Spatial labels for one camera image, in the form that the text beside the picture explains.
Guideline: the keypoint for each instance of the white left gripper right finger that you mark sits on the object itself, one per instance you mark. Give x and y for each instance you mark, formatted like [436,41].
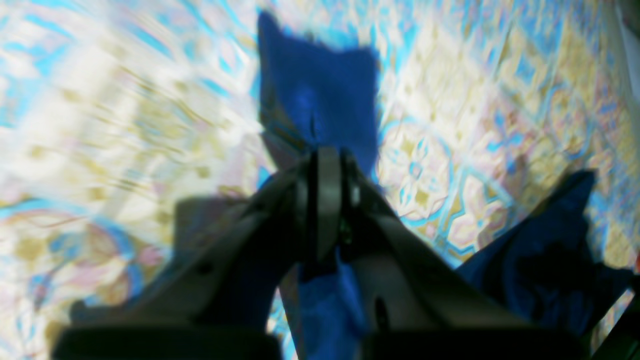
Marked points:
[412,305]

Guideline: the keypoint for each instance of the patterned tile tablecloth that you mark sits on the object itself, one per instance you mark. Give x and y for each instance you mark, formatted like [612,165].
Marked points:
[113,111]

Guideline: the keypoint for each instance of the blue long-sleeve shirt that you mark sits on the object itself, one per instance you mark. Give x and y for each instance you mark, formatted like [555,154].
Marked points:
[325,100]

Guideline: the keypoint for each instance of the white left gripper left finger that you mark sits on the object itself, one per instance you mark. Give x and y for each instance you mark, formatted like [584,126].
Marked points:
[218,306]

